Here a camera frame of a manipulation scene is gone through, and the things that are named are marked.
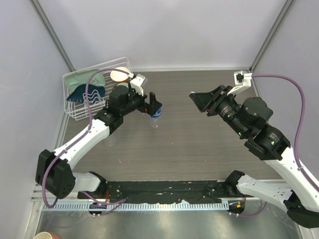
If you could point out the mint green plate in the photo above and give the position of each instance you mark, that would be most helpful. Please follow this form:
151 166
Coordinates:
74 80

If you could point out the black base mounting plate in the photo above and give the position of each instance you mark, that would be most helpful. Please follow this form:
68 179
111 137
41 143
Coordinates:
167 192

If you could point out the pink cup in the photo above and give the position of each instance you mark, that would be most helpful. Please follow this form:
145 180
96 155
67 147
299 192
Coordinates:
54 235

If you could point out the white wire dish rack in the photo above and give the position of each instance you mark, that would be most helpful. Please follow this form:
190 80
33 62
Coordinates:
79 111

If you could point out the clear unlabelled plastic bottle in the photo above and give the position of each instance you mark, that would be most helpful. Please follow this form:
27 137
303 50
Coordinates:
110 140

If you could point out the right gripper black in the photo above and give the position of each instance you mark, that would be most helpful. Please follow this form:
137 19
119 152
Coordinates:
203 100

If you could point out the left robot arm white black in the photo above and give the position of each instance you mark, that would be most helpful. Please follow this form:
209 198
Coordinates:
55 168

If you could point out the cream cup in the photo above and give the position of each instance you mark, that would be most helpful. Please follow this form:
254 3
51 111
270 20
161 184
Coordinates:
43 235

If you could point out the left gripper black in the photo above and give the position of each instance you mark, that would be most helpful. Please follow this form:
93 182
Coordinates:
150 108

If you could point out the blue labelled plastic bottle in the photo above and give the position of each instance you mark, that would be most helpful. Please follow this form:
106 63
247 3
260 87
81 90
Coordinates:
154 122

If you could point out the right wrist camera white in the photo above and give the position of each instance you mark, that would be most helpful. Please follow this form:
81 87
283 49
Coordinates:
242 81

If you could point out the slotted cable duct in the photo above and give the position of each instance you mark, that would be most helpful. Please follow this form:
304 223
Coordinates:
126 207

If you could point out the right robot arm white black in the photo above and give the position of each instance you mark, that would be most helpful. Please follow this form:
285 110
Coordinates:
300 200

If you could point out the dark blue plate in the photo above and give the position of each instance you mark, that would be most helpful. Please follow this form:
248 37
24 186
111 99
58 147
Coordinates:
95 94

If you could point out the orange white bowl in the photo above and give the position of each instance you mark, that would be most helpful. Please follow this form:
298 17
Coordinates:
120 77

